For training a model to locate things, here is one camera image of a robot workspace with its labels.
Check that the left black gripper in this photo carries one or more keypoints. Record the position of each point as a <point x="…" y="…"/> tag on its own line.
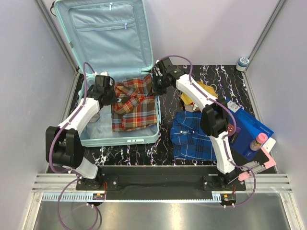
<point x="113" y="99"/>

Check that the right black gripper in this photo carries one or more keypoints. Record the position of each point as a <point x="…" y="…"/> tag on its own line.
<point x="156" y="90"/>

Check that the yellow bra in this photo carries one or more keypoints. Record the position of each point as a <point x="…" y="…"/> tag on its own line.
<point x="187" y="100"/>

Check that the brown red plaid shirt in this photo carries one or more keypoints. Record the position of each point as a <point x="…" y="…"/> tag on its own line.
<point x="135" y="108"/>

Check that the light blue shirt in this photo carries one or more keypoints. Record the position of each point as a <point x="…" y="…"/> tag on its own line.
<point x="100" y="126"/>

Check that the blue plaid shirt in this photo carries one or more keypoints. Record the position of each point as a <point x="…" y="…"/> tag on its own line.
<point x="188" y="139"/>

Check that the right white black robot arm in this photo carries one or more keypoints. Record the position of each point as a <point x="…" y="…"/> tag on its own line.
<point x="214" y="120"/>

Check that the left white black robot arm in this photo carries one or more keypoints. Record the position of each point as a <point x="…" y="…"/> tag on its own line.
<point x="64" y="150"/>

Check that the red lace white bra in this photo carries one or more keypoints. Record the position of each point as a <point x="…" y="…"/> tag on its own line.
<point x="192" y="107"/>

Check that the mint green open suitcase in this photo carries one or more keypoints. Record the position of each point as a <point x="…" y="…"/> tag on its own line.
<point x="112" y="36"/>

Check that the red brown travel adapter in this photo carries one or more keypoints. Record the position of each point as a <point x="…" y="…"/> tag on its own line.
<point x="231" y="129"/>

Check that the blue white jar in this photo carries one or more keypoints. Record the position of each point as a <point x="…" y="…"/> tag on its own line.
<point x="242" y="64"/>

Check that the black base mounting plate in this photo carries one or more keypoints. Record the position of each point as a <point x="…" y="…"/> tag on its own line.
<point x="159" y="183"/>

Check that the black purple small device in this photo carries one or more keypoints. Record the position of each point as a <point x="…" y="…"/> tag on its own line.
<point x="234" y="136"/>

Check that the pink cap small bottle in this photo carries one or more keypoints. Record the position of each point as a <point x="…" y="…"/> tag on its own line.
<point x="260" y="139"/>

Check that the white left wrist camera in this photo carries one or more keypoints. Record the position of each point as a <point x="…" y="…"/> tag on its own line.
<point x="105" y="73"/>

